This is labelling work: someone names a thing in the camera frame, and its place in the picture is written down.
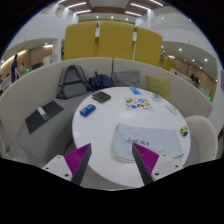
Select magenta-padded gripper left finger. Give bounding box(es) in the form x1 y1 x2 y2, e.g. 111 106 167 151
42 143 93 186

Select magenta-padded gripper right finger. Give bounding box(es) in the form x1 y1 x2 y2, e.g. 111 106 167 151
131 143 183 186

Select light blue printed towel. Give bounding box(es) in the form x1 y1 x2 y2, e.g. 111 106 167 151
110 122 185 164

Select yellow blue toy figure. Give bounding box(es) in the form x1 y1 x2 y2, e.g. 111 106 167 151
179 125 190 138

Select blue rectangular box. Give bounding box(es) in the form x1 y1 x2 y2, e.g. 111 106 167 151
79 103 97 118

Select black laptop sleeve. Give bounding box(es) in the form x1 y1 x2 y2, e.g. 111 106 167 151
24 100 65 135

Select colourful sticker sheet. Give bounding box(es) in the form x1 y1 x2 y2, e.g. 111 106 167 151
124 96 154 112

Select flat white box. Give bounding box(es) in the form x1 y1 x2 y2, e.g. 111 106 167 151
164 103 180 115

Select small white device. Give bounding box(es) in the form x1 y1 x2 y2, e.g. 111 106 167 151
36 106 50 122

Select white armchair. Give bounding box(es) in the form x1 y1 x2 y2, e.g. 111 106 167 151
182 114 219 168

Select small blue white packet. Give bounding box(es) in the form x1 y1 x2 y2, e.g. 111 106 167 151
151 93 163 102

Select dark grey wallet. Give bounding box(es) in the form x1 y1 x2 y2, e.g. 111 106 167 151
91 90 112 104

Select blue card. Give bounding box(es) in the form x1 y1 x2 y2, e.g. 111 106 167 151
129 87 142 96

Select yellow-green cushion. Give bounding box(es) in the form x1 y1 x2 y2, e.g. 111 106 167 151
145 74 171 101

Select grey backpack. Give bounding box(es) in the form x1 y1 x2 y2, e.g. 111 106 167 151
55 64 92 100

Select dark blue patterned bag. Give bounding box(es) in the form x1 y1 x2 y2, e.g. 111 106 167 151
88 71 114 90

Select grey cushion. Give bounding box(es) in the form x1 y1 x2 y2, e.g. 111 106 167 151
112 69 142 89

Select beige curved sofa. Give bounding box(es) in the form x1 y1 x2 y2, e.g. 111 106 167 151
0 56 214 168

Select person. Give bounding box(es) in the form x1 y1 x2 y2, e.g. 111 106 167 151
10 53 20 84

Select yellow partition panel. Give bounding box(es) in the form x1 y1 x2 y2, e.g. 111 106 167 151
133 25 164 67
63 21 100 61
97 20 135 61

